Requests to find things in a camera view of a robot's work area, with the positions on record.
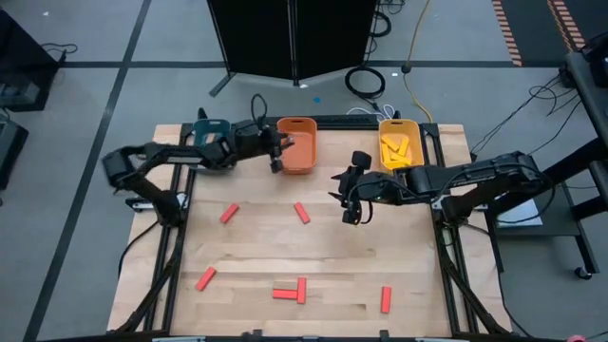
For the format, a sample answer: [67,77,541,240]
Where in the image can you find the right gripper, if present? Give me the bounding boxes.
[328,150,373,225]

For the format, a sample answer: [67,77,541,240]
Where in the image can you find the black floor cables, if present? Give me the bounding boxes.
[468,73,586,173]

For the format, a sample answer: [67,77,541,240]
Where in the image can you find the yellow plastic bin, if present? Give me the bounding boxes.
[377,118,426,171]

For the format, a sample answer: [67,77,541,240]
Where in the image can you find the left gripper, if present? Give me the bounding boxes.
[258,126,296,175]

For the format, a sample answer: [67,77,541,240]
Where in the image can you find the black cable with plug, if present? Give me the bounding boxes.
[40,42,80,66]

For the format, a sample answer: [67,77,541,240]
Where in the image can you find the orange plastic bin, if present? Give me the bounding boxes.
[275,117,319,175]

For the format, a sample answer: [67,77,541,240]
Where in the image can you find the white cable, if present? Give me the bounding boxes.
[346,103,396,121]

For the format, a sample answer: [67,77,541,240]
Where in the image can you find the yellow floor cable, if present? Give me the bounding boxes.
[401,0,434,124]

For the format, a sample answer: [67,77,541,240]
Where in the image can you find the black rolling desk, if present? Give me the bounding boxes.
[0,9,61,113]

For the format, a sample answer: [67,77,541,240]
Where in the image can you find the coiled black cable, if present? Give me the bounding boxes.
[343,65,387,101]

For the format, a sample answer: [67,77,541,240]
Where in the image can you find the black folding partition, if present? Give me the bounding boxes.
[207,0,380,99]

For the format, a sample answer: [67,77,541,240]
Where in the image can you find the black equipment cart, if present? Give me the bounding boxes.
[484,137,608,281]

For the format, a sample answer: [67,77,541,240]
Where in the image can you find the black side table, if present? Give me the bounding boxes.
[563,30,608,161]

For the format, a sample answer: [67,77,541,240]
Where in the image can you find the grey sheet on cart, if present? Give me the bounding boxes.
[496,199,544,229]

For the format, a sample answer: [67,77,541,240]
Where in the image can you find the looped black cable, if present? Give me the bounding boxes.
[368,0,406,39]

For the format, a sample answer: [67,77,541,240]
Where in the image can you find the black mat with striped edges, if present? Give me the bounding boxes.
[490,0,588,67]

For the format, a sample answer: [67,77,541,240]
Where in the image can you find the dark box on floor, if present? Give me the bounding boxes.
[0,118,29,191]

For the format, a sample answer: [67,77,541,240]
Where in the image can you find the black power strip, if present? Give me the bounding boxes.
[265,114,381,127]

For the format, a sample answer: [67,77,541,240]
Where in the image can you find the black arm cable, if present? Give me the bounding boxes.
[117,218,165,281]

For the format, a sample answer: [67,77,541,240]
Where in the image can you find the teal plastic bin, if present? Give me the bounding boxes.
[192,118,234,149]

